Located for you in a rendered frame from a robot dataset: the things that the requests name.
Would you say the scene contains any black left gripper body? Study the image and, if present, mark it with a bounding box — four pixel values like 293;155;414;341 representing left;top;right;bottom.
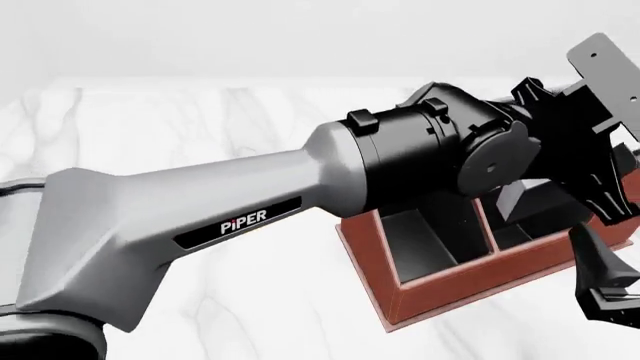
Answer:
509;76;640;226

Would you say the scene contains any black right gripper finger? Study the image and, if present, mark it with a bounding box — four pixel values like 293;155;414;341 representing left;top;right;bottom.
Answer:
569;222;634;298

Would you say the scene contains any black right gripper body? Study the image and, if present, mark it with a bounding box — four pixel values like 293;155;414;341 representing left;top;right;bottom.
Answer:
574;285;640;324

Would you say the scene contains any red-brown desk caddy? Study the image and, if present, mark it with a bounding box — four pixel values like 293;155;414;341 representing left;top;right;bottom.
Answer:
333;176;635;333

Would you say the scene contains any flat plate on black stalk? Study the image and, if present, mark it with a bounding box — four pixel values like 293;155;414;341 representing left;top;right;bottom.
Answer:
558;32;640;143

